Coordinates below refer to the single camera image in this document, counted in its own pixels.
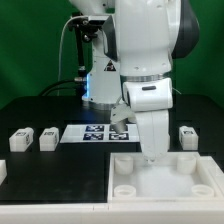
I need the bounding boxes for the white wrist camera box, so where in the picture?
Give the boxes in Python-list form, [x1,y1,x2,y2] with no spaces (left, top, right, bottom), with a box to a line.
[123,78,173,112]

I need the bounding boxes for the white front rail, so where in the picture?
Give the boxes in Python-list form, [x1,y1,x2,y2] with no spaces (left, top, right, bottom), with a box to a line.
[0,201,224,224]

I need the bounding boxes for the white marker sheet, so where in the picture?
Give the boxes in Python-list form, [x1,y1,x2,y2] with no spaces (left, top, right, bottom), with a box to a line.
[60,124,139,143]

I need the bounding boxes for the black cables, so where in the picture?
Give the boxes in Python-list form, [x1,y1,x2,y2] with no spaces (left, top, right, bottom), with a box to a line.
[38,79,87,97]

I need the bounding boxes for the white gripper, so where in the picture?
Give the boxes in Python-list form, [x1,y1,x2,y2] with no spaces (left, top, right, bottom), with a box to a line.
[135,110,170,164]

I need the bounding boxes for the grey cable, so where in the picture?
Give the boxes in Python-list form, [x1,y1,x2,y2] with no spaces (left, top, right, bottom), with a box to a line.
[57,16,83,97]

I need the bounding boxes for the white block left edge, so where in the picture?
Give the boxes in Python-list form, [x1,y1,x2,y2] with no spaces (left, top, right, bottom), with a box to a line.
[0,160,7,185]

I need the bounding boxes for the white square tabletop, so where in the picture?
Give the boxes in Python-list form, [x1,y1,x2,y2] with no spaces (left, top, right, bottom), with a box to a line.
[107,152,224,203]

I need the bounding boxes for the black camera on stand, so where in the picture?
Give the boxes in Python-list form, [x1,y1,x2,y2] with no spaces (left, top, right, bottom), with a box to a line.
[68,13,104,99]

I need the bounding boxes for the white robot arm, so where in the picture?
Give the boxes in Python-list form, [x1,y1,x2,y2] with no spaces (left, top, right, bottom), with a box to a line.
[69,0,199,161]

